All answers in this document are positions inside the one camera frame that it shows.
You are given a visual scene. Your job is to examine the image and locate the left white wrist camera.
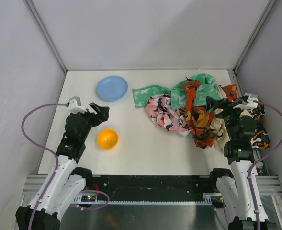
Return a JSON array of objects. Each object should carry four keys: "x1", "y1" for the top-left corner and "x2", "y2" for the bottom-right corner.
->
[{"x1": 68, "y1": 96, "x2": 87, "y2": 114}]

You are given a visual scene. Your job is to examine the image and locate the orange red patterned cloth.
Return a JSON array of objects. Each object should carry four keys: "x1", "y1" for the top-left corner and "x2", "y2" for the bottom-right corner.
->
[{"x1": 182, "y1": 80, "x2": 237, "y2": 149}]

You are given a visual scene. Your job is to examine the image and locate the white cable duct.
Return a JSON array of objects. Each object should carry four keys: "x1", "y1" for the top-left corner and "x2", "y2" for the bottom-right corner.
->
[{"x1": 72, "y1": 194, "x2": 223, "y2": 206}]

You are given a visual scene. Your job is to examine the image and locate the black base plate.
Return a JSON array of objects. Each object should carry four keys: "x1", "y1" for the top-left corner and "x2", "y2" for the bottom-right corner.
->
[{"x1": 85, "y1": 175, "x2": 219, "y2": 203}]

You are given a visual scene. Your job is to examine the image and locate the green white cloth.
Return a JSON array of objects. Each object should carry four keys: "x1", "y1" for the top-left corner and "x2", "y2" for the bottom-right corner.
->
[{"x1": 132, "y1": 73, "x2": 221, "y2": 109}]

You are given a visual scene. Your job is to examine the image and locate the dark orange patterned cloth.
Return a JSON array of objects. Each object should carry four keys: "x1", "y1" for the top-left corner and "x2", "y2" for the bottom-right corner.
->
[{"x1": 239, "y1": 104, "x2": 271, "y2": 149}]

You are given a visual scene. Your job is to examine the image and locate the blue plate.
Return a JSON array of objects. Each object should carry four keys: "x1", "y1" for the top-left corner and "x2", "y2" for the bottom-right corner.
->
[{"x1": 96, "y1": 76, "x2": 128, "y2": 102}]

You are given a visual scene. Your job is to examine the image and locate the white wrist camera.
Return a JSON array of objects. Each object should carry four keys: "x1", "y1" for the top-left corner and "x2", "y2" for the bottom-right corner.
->
[
  {"x1": 68, "y1": 96, "x2": 87, "y2": 114},
  {"x1": 233, "y1": 94, "x2": 258, "y2": 110}
]

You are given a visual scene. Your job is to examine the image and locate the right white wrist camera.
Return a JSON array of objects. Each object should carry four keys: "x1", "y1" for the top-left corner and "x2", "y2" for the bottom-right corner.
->
[{"x1": 233, "y1": 94, "x2": 258, "y2": 110}]

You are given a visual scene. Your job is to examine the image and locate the orange bowl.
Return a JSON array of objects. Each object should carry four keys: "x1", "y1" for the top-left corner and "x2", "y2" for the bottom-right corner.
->
[{"x1": 96, "y1": 129, "x2": 119, "y2": 150}]

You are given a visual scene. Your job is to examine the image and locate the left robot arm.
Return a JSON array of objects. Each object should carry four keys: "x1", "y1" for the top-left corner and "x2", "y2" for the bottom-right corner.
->
[{"x1": 15, "y1": 99, "x2": 110, "y2": 230}]

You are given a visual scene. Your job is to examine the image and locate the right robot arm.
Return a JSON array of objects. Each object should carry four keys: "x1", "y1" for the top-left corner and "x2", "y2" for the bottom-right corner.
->
[{"x1": 206, "y1": 96, "x2": 277, "y2": 230}]

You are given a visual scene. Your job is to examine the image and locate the pink navy patterned cloth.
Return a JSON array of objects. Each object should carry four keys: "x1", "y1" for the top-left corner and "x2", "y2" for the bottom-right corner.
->
[{"x1": 145, "y1": 94, "x2": 191, "y2": 137}]

